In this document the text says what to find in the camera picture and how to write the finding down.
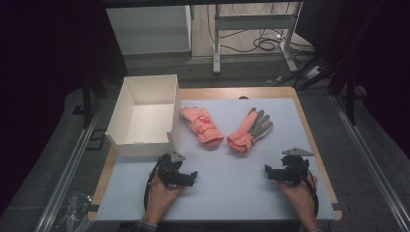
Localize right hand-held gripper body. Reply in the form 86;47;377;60
280;147;315;188

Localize right hand-held gripper black cable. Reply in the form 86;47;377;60
301;168;320;218

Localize white cabinet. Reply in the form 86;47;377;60
105;5;192;56

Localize black stand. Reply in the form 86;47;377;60
72;76;108;130
328;62;360;127

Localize clear plastic bag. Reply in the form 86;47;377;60
57;191;95;232

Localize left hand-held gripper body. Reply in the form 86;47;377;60
157;152;187;189

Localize pink glove with red print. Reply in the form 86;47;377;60
179;106;225;148

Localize white box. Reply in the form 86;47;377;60
104;74;182;159

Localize grey metal desk frame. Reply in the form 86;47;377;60
212;2;305;75

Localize pink glove with grey palm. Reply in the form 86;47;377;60
226;107;275;155

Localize pale blue table mat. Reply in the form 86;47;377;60
96;98;337;222

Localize person's left hand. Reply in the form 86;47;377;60
143;174;184;225

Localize aluminium rail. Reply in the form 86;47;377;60
34;100;104;232
331;94;410;232

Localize black floor cables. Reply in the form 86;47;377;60
206;2;316;54

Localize person's right hand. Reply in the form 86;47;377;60
278;173;320;230

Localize white power strip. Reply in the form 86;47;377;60
304;65;322;80

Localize wooden table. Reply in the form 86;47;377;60
87;86;343;222

